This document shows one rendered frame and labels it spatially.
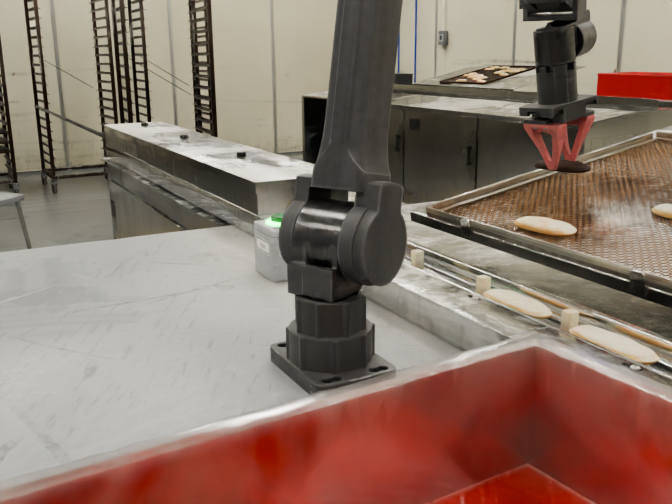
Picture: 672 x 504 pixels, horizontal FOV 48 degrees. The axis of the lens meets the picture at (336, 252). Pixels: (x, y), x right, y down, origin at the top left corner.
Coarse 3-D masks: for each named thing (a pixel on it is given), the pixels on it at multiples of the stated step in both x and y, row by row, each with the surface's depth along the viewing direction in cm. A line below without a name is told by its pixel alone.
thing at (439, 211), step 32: (576, 160) 127; (608, 160) 127; (640, 160) 124; (480, 192) 119; (512, 192) 119; (544, 192) 116; (608, 192) 111; (640, 192) 108; (480, 224) 104; (640, 224) 97; (576, 256) 89; (640, 256) 87
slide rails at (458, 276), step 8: (408, 256) 106; (424, 264) 102; (432, 264) 102; (440, 264) 102; (440, 272) 99; (448, 272) 98; (456, 272) 98; (456, 280) 96; (464, 280) 95; (472, 280) 95; (496, 288) 91; (552, 312) 83; (560, 312) 83; (552, 320) 81; (560, 320) 80; (656, 352) 72; (664, 360) 70; (664, 368) 69
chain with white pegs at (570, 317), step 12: (96, 132) 290; (288, 204) 137; (420, 252) 101; (420, 264) 101; (480, 276) 89; (480, 288) 89; (564, 312) 77; (576, 312) 77; (564, 324) 77; (576, 324) 77
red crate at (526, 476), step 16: (528, 464) 57; (496, 480) 55; (512, 480) 55; (528, 480) 55; (544, 480) 55; (448, 496) 53; (464, 496) 53; (480, 496) 53; (496, 496) 53; (512, 496) 53; (528, 496) 53; (544, 496) 53; (560, 496) 53; (576, 496) 53
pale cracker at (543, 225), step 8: (528, 216) 104; (520, 224) 102; (528, 224) 101; (536, 224) 100; (544, 224) 100; (552, 224) 99; (560, 224) 99; (568, 224) 99; (544, 232) 99; (552, 232) 98; (560, 232) 97; (568, 232) 97
